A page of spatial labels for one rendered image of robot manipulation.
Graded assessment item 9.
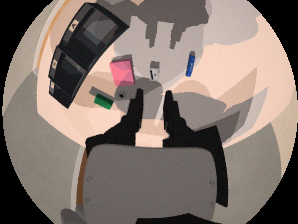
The flat red rectangular block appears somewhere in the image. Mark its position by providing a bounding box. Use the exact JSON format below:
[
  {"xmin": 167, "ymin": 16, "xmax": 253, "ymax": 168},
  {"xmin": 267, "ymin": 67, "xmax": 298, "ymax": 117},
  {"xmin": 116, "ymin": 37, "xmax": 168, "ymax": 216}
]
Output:
[{"xmin": 109, "ymin": 59, "xmax": 135, "ymax": 86}]

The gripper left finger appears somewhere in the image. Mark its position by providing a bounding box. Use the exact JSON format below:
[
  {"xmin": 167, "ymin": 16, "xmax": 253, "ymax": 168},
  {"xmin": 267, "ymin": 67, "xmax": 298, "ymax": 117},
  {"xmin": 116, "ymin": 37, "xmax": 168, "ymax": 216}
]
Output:
[{"xmin": 85, "ymin": 88, "xmax": 144, "ymax": 159}]

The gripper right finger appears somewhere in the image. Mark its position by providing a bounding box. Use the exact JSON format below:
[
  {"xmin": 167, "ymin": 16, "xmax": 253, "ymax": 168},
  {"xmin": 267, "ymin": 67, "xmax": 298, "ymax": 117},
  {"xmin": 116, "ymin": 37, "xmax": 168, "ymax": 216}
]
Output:
[{"xmin": 163, "ymin": 90, "xmax": 218, "ymax": 161}]

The green and white eraser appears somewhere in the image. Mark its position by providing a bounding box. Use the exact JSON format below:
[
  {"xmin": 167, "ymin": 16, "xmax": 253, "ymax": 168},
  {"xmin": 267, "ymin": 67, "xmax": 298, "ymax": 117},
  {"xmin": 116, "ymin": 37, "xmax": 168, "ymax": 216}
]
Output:
[{"xmin": 87, "ymin": 90, "xmax": 114, "ymax": 110}]

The dark grey rack of bins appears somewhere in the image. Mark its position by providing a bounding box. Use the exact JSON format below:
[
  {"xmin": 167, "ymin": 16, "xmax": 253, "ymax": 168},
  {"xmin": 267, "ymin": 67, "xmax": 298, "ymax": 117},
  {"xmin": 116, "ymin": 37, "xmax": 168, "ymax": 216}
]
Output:
[{"xmin": 48, "ymin": 2, "xmax": 130, "ymax": 109}]

